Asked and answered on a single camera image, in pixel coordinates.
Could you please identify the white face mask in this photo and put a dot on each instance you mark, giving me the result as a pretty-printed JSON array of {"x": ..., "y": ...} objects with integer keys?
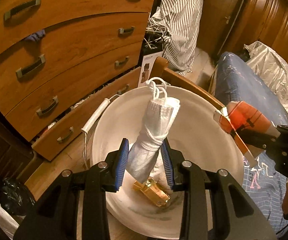
[{"x": 159, "y": 120}]

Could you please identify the white plastic sheet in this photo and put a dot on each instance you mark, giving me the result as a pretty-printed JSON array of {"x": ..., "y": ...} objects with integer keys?
[{"x": 271, "y": 67}]

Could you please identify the striped cloth cover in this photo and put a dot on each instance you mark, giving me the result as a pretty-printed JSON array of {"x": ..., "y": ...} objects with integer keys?
[{"x": 181, "y": 17}]

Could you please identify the blue cloth in drawer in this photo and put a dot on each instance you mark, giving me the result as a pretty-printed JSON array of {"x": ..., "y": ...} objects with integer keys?
[{"x": 35, "y": 36}]

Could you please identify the dark wooden door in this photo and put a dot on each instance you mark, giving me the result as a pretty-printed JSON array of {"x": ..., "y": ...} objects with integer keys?
[{"x": 221, "y": 10}]

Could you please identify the wooden chest of drawers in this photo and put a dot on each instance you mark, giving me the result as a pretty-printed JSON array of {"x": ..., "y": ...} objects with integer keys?
[{"x": 71, "y": 42}]

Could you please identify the wooden bed frame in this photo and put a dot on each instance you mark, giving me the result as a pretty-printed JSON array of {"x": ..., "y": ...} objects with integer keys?
[{"x": 184, "y": 82}]

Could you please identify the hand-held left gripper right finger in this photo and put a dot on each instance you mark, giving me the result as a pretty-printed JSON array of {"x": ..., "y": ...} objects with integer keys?
[{"x": 167, "y": 165}]

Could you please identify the red cardboard box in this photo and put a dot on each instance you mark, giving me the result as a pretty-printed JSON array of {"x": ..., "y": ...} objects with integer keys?
[{"x": 244, "y": 115}]

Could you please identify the gold foil wrapper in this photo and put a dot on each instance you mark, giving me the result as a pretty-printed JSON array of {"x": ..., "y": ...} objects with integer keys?
[{"x": 156, "y": 192}]

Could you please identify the black plastic bag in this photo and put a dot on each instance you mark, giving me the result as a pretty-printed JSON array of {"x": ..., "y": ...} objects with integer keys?
[{"x": 15, "y": 195}]

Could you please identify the white plastic basin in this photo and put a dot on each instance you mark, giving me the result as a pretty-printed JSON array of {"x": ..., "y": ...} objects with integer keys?
[{"x": 196, "y": 120}]

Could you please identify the large wooden wardrobe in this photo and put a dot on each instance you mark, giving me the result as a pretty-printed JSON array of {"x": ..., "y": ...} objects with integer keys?
[{"x": 279, "y": 17}]

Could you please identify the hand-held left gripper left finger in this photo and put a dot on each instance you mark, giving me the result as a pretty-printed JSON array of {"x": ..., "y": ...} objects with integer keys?
[{"x": 121, "y": 165}]

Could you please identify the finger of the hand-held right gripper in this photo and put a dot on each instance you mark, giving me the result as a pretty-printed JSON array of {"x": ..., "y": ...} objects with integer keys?
[{"x": 261, "y": 141}]

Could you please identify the blue star bedsheet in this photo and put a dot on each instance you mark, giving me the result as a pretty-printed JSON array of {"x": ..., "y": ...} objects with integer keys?
[{"x": 234, "y": 80}]

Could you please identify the white printed cardboard box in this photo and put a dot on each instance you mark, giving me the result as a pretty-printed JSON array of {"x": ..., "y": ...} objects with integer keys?
[{"x": 149, "y": 65}]

